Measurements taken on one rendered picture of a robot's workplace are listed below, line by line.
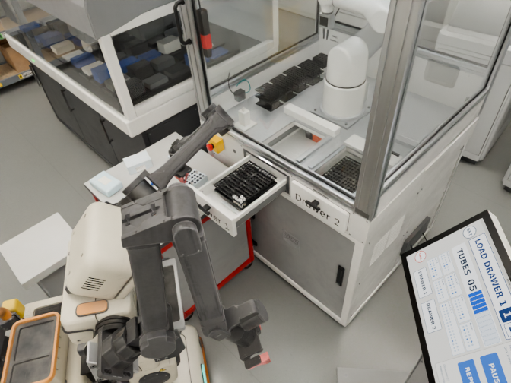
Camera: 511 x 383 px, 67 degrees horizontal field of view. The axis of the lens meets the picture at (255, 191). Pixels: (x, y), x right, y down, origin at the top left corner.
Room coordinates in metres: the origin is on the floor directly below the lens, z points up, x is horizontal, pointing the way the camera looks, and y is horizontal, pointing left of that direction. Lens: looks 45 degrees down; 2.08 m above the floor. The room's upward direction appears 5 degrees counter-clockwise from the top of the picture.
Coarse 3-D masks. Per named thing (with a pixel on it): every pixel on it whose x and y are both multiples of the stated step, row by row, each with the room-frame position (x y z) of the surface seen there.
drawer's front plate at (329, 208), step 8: (296, 184) 1.17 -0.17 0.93; (296, 192) 1.17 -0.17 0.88; (304, 192) 1.13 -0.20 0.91; (312, 192) 1.11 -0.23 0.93; (296, 200) 1.17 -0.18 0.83; (312, 200) 1.10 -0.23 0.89; (320, 200) 1.07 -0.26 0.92; (312, 208) 1.10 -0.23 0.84; (320, 208) 1.07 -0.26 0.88; (328, 208) 1.04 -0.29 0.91; (336, 208) 1.01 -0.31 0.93; (320, 216) 1.07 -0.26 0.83; (336, 216) 1.01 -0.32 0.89; (344, 216) 0.98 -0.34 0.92; (344, 224) 0.98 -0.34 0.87
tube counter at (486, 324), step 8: (472, 280) 0.54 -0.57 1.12; (472, 288) 0.52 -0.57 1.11; (480, 288) 0.51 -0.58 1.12; (472, 296) 0.50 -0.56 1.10; (480, 296) 0.49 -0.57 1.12; (472, 304) 0.48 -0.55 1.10; (480, 304) 0.47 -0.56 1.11; (480, 312) 0.45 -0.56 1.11; (488, 312) 0.45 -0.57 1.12; (480, 320) 0.44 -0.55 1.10; (488, 320) 0.43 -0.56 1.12; (480, 328) 0.42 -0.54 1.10; (488, 328) 0.41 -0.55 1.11; (496, 328) 0.40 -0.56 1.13; (488, 336) 0.39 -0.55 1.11; (496, 336) 0.39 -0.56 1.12; (488, 344) 0.37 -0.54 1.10
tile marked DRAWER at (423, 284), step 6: (420, 270) 0.66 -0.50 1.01; (426, 270) 0.65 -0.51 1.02; (414, 276) 0.65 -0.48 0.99; (420, 276) 0.64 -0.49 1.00; (426, 276) 0.63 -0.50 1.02; (420, 282) 0.62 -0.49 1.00; (426, 282) 0.61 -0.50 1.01; (420, 288) 0.60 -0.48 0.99; (426, 288) 0.59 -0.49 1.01; (420, 294) 0.58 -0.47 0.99; (426, 294) 0.57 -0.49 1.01
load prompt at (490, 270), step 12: (468, 240) 0.66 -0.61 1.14; (480, 240) 0.64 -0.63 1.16; (480, 252) 0.61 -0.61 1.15; (492, 252) 0.59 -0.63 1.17; (480, 264) 0.58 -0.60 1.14; (492, 264) 0.56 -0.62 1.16; (492, 276) 0.53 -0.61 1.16; (492, 288) 0.50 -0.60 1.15; (504, 288) 0.49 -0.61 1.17; (492, 300) 0.47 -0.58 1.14; (504, 300) 0.46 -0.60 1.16; (504, 312) 0.43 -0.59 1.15; (504, 324) 0.40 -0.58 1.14; (504, 336) 0.38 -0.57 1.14
